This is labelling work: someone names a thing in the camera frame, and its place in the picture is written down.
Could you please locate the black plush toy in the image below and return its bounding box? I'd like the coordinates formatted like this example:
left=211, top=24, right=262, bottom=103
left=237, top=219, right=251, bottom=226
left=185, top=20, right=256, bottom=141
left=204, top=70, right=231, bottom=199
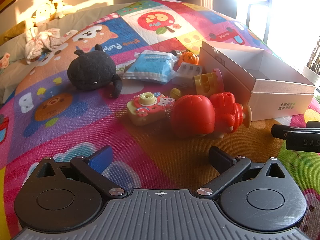
left=68, top=44, right=123, bottom=98

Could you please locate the toy camera keychain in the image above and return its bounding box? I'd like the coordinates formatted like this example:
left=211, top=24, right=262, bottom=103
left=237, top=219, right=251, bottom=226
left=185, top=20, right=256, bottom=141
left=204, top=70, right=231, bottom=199
left=126, top=92, right=175, bottom=126

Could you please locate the yellow pink toy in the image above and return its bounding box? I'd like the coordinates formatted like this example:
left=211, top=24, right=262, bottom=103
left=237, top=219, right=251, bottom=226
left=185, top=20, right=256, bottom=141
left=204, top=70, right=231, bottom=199
left=192, top=68, right=224, bottom=96

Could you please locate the red toy figure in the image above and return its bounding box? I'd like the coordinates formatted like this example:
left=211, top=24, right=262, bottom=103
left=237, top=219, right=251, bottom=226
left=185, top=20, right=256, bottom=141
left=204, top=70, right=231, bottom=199
left=171, top=92, right=252, bottom=139

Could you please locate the yellow plush toy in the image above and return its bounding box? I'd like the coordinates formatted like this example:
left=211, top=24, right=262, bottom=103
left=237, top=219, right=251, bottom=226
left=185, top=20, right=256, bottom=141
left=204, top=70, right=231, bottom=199
left=32, top=4, right=54, bottom=27

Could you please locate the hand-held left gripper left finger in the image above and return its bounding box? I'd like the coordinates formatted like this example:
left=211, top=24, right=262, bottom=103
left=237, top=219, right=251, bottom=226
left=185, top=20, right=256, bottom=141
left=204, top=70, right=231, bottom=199
left=36, top=146, right=128, bottom=199

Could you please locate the orange pumpkin toy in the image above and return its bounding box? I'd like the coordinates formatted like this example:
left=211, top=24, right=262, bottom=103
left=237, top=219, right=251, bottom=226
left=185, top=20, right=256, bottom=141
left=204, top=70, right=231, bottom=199
left=178, top=52, right=200, bottom=65

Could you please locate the white battery charger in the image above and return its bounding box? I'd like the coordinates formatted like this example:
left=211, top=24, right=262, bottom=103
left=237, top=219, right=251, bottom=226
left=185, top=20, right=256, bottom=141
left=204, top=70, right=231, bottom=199
left=172, top=63, right=204, bottom=88

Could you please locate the blue plastic packet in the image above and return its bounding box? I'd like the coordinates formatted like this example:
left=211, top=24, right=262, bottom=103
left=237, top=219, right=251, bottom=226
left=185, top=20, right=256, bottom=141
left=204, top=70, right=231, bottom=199
left=122, top=50, right=179, bottom=85

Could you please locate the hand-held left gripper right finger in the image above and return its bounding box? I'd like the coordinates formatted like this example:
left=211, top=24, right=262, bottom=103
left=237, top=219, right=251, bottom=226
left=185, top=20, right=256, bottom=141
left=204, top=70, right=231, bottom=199
left=195, top=146, right=292, bottom=200

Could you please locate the crumpled white patterned cloth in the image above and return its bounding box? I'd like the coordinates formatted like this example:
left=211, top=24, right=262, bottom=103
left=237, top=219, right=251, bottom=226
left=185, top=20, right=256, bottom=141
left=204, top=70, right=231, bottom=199
left=25, top=28, right=79, bottom=64

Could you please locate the small floral cloth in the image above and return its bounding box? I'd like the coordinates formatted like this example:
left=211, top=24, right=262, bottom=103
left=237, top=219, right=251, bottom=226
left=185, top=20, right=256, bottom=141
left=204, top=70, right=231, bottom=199
left=0, top=52, right=11, bottom=68

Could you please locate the colourful cartoon play mat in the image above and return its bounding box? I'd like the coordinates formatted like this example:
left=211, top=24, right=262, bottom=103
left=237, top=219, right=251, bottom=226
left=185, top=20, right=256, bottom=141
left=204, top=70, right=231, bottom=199
left=0, top=0, right=320, bottom=240

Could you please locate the white cardboard box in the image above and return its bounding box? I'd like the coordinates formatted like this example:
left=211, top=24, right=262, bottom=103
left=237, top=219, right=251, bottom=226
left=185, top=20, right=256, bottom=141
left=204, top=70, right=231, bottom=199
left=199, top=41, right=317, bottom=122

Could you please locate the white plush bear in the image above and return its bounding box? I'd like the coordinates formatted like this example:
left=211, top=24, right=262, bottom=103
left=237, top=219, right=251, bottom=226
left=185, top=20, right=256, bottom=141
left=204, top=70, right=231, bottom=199
left=49, top=0, right=77, bottom=19

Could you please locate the yellow bell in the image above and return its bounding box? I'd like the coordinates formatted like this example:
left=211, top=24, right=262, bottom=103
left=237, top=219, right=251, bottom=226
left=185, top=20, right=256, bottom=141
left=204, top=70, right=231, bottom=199
left=170, top=88, right=183, bottom=100

